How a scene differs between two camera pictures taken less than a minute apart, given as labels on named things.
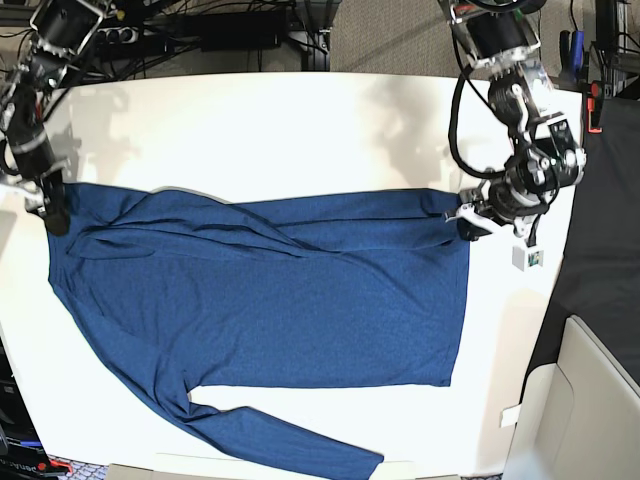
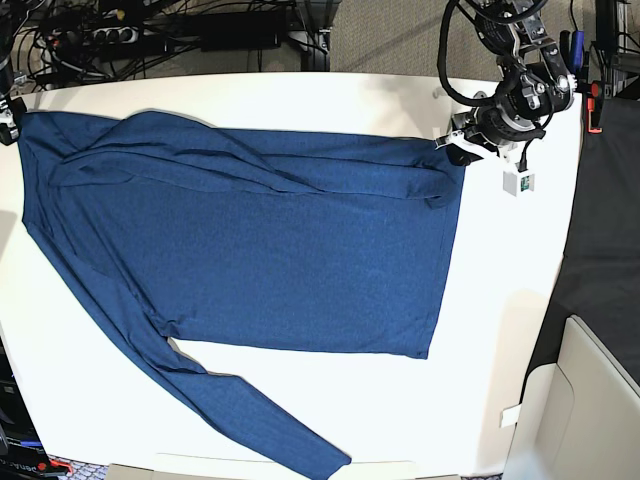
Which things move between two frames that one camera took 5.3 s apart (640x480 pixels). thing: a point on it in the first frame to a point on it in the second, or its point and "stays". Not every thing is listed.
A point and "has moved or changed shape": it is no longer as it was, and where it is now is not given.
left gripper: x=52 y=204 to x=11 y=113
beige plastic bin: x=577 y=419 stays
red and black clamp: x=594 y=107 stays
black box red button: x=28 y=460 stays
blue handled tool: x=578 y=51 stays
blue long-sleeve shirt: x=301 y=290 has moved or changed shape
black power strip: x=121 y=35 stays
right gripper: x=496 y=199 to x=493 y=124
